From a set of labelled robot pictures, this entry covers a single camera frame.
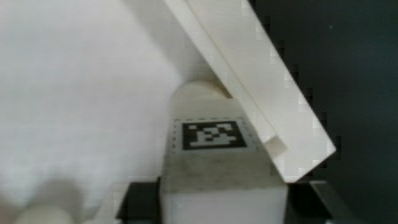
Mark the white square tabletop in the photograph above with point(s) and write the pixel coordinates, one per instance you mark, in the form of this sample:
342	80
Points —
99	55

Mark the white table leg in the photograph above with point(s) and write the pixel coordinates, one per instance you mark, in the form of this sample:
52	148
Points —
221	186

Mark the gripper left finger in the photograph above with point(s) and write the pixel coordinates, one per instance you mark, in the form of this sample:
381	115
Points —
132	205

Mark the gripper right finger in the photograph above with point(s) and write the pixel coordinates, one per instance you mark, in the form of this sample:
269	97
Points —
315	205

